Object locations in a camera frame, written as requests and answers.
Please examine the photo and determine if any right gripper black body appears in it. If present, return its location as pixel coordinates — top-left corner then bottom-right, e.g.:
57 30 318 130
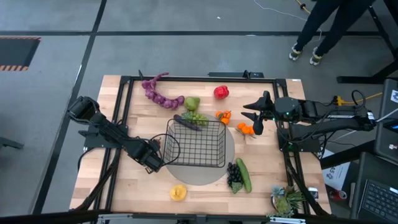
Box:
253 90 278 136

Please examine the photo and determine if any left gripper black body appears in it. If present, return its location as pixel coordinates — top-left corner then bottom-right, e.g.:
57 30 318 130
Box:
132 139 165 174

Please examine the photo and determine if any black wire basket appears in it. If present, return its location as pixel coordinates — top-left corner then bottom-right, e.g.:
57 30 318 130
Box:
162 118 227 169

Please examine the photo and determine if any red bell pepper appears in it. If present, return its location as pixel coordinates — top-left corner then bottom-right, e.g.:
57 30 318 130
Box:
213 85 230 101

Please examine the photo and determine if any yellow bell pepper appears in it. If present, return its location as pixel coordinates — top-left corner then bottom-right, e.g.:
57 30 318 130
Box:
169 184 188 202

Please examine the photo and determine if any green grape bunch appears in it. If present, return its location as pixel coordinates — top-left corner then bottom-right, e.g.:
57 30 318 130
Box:
181 111 210 128

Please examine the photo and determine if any purple garlic braid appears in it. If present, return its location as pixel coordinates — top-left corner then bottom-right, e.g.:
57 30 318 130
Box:
141 72 186 110

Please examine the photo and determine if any green cucumber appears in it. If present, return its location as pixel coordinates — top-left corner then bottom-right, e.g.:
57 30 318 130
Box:
235 157 253 194

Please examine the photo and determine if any green bell pepper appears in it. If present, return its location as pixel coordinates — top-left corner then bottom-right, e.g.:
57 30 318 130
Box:
183 96 201 112

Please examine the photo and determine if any black grape bunch with leaf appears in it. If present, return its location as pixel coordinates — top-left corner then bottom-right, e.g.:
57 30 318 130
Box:
226 161 245 195

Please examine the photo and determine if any round grey placemat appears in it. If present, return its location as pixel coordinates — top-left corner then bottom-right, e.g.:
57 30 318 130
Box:
164 113 236 187

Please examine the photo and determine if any succulent plant in dark pot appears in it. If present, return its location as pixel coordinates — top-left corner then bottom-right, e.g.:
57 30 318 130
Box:
266 185 307 218

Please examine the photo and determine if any small white black device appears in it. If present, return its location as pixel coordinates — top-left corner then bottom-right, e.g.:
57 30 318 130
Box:
307 186 320 200

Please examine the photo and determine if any person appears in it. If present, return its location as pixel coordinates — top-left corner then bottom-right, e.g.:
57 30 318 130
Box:
288 0 376 67

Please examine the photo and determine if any white paper sheet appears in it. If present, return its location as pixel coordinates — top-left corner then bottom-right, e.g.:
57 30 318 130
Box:
322 149 352 191

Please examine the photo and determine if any red drink can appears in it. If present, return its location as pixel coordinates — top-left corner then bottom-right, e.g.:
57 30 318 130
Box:
328 189 348 200

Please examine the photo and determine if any black monitor with sticker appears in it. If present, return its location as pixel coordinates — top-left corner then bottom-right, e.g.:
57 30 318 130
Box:
374 78 398 166

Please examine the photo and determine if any grey furniture foot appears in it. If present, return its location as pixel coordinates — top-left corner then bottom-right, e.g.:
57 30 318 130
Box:
0 136 25 151

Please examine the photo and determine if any black laptop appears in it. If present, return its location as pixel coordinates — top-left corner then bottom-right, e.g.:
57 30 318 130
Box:
351 152 398 223

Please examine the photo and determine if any black hatch with hazard stripes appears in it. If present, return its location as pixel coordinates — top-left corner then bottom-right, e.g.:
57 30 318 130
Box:
0 35 42 72

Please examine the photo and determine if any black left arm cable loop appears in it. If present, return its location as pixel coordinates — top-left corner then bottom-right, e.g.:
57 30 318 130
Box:
150 133 182 166

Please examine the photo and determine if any black bar bracket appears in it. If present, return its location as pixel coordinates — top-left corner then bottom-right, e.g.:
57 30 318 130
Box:
207 70 265 80

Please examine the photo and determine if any black aluminium table frame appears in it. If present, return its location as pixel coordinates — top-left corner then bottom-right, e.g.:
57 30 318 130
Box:
73 74 332 218

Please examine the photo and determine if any yellow power cable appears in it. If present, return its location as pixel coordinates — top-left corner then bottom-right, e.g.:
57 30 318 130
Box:
334 91 384 106

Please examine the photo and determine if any black desk frame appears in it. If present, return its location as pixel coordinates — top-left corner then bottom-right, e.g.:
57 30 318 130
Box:
336 0 398 85

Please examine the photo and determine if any thin white cable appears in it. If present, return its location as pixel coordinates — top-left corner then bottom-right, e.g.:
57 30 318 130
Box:
253 0 323 43

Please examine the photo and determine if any yellow cable with black plug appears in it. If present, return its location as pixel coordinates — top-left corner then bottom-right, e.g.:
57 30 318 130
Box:
295 0 312 15

